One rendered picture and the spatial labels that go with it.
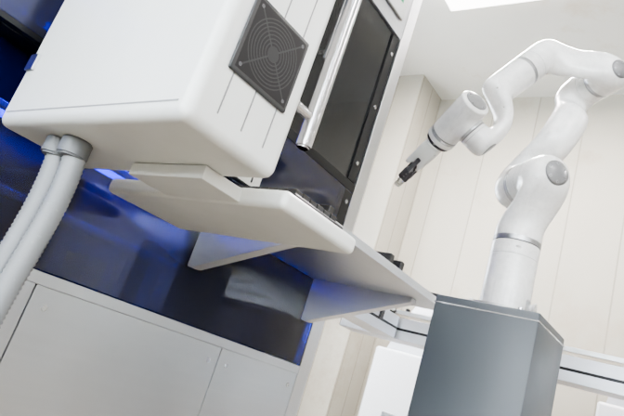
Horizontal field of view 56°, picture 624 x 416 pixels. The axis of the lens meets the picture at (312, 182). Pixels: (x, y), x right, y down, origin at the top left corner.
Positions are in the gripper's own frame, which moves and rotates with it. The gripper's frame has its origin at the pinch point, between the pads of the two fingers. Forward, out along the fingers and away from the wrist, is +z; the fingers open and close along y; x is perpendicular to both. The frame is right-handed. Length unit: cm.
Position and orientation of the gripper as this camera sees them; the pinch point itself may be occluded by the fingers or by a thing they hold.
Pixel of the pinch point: (408, 173)
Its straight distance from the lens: 176.4
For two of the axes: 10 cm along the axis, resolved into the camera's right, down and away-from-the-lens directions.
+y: -5.8, 3.8, -7.2
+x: 6.7, 7.2, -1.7
